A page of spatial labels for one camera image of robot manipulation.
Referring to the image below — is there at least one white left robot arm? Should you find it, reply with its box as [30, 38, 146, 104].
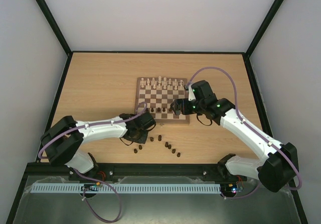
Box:
[39, 112, 156, 177]

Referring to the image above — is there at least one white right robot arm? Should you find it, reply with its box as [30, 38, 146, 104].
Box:
[171, 98, 302, 192]

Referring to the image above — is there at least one wooden chess board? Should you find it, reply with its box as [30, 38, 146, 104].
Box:
[134, 77, 190, 125]

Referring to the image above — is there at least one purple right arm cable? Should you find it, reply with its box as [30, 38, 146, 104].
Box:
[185, 67, 303, 199]

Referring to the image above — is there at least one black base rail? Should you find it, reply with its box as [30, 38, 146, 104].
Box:
[25, 162, 247, 183]

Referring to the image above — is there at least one light blue cable duct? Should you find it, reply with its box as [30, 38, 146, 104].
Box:
[30, 183, 221, 194]

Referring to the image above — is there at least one black frame post right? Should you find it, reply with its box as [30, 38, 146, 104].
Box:
[245, 0, 285, 58]

